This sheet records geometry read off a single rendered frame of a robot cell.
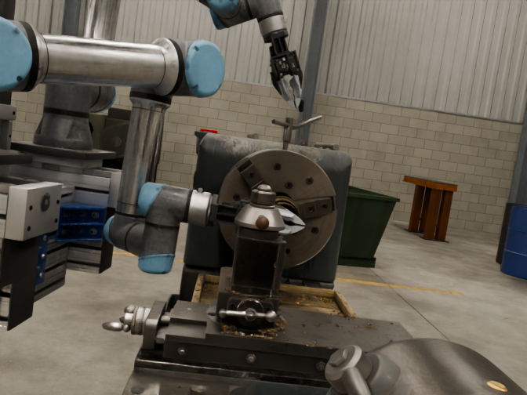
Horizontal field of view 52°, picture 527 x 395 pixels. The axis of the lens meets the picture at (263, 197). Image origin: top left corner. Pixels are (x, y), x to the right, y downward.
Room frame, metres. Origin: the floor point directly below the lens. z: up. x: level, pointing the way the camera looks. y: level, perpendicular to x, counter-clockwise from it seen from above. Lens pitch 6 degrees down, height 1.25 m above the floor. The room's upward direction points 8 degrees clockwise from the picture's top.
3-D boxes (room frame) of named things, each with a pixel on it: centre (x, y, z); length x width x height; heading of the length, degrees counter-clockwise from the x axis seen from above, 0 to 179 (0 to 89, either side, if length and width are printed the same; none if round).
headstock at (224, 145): (1.85, 0.01, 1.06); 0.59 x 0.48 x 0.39; 4
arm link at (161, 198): (1.18, 0.21, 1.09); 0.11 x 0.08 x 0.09; 93
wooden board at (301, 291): (1.19, -0.06, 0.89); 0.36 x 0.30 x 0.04; 94
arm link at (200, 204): (1.18, 0.13, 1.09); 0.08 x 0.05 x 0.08; 3
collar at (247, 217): (0.83, 0.00, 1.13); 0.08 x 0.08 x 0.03
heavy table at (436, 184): (10.01, -2.97, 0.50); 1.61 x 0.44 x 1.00; 5
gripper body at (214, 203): (1.18, 0.05, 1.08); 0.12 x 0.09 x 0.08; 93
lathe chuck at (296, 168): (1.45, -0.04, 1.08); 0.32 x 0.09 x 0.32; 94
